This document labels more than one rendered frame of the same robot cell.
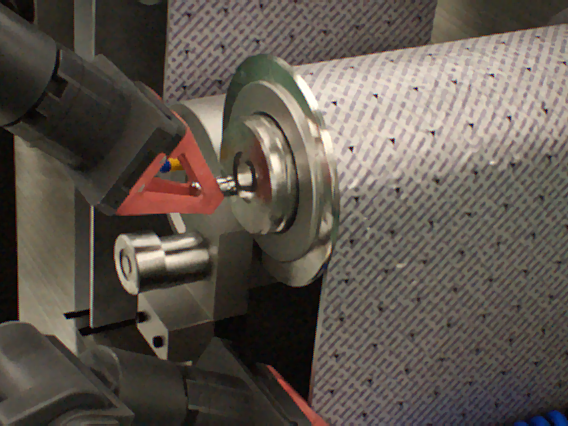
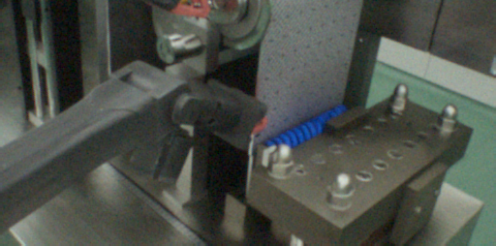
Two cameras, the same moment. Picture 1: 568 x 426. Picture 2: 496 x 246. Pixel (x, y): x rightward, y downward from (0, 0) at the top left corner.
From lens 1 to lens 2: 0.26 m
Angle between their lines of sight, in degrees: 15
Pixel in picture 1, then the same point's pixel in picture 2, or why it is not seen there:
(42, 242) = not seen: hidden behind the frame
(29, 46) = not seen: outside the picture
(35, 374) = (161, 78)
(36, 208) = not seen: hidden behind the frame
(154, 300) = (174, 70)
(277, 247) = (235, 31)
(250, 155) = not seen: outside the picture
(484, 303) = (317, 53)
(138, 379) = (197, 86)
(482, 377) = (315, 90)
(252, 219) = (225, 17)
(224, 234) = (209, 29)
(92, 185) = not seen: outside the picture
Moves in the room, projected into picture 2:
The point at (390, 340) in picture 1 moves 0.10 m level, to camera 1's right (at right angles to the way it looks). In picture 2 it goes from (285, 71) to (347, 70)
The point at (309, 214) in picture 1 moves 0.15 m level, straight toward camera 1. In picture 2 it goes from (256, 8) to (289, 53)
